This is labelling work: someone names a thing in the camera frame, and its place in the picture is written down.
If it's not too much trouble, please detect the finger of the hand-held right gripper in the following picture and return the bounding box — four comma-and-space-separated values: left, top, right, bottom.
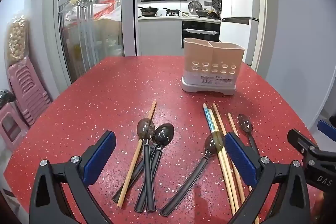
317, 120, 336, 141
287, 129, 320, 159

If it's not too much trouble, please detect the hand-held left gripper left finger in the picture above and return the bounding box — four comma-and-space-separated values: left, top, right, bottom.
29, 130, 117, 224

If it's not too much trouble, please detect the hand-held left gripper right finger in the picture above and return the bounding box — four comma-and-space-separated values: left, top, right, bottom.
224, 132, 311, 224

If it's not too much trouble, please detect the brown translucent spoon black handle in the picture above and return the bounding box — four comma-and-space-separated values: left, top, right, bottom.
137, 119, 156, 212
160, 134, 225, 216
134, 123, 174, 212
112, 145, 155, 202
238, 114, 260, 157

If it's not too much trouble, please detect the beige cutlery holder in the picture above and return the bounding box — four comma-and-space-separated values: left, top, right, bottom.
181, 37, 245, 96

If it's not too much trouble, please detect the pink plastic stool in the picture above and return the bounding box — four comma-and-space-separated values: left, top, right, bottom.
0, 102, 29, 151

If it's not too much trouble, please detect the stack of pink stools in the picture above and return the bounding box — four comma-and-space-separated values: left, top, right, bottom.
8, 56, 52, 126

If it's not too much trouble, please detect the grey sliding glass door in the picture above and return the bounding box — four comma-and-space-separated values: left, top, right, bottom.
43, 0, 137, 85

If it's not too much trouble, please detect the black built-in oven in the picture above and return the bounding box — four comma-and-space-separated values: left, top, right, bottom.
182, 21, 221, 50

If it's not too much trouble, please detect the grey lower kitchen cabinet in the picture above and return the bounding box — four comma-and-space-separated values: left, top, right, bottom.
138, 20, 183, 56

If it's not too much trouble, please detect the clear bag of nuts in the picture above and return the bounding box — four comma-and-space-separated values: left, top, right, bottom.
7, 15, 29, 65

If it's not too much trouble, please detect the red plastic basket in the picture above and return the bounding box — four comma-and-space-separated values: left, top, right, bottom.
92, 0, 116, 20

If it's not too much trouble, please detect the kitchen counter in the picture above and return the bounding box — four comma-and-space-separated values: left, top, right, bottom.
138, 16, 221, 24

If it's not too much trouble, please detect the wok with food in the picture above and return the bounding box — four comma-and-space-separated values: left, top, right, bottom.
196, 9, 220, 18

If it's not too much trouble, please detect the black wok with lid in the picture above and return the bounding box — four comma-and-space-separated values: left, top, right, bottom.
138, 6, 160, 17

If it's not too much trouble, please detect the hanging metal pot lid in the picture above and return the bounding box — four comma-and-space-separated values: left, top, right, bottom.
188, 1, 202, 14

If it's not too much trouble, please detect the black frying pan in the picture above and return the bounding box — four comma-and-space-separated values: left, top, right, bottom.
163, 7, 181, 16

